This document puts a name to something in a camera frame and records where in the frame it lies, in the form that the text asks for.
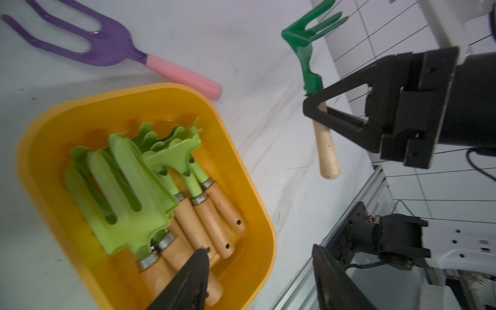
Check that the purple fork pink handle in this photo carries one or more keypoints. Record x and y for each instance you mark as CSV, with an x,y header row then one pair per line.
x,y
111,45

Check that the yellow plastic storage box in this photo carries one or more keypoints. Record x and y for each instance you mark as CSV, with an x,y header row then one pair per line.
x,y
43,154

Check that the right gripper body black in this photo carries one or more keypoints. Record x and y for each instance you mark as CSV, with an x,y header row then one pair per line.
x,y
418,101

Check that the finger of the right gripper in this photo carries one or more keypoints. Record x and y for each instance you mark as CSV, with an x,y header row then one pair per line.
x,y
355,106

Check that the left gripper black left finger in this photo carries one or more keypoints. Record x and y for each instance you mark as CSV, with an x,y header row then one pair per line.
x,y
188,289

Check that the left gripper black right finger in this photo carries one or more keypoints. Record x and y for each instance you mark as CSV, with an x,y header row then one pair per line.
x,y
335,290

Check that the green fork wooden handle long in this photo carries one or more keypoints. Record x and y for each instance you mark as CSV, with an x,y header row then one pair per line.
x,y
138,201

